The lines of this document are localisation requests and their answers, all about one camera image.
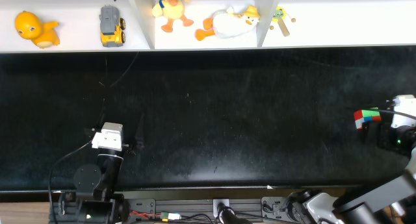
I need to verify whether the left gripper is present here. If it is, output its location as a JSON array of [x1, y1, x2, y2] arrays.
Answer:
[[122, 112, 146, 155]]

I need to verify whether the white plush duck yellow hat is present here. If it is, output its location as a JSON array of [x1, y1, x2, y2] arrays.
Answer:
[[194, 5, 261, 42]]

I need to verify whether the yellow rubber duck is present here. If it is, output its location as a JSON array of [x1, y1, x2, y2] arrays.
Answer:
[[14, 10, 61, 50]]

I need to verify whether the black cable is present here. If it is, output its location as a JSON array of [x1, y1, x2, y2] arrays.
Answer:
[[47, 140, 94, 220], [366, 107, 416, 121]]

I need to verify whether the white shelf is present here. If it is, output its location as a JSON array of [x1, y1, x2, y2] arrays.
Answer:
[[0, 0, 416, 54]]

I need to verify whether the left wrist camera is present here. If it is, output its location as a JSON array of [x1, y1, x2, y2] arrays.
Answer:
[[91, 121, 125, 152]]

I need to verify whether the grey and yellow toy truck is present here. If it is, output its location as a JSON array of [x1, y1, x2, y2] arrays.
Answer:
[[99, 5, 127, 48]]

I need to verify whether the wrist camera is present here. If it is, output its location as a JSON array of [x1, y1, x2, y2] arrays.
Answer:
[[91, 121, 125, 152], [391, 94, 416, 130]]

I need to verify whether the yellow rattle drum toy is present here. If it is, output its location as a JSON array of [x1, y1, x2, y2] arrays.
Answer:
[[268, 6, 297, 38]]

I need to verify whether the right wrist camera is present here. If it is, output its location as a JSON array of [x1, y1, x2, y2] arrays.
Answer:
[[391, 94, 416, 130]]

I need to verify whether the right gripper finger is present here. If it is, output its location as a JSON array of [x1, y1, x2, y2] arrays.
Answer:
[[361, 121, 371, 143]]

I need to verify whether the mounting rail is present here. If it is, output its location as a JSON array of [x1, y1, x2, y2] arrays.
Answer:
[[48, 188, 308, 224]]

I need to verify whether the many-coloured puzzle cube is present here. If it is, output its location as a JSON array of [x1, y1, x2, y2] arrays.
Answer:
[[353, 106, 382, 131]]

